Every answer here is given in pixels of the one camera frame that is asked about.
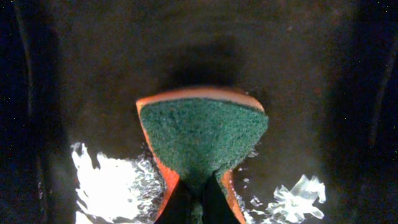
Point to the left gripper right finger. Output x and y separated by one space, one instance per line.
215 207

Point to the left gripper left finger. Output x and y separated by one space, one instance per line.
178 209

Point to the green orange sponge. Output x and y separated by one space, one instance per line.
198 133

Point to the black water tray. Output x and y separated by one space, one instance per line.
324 71

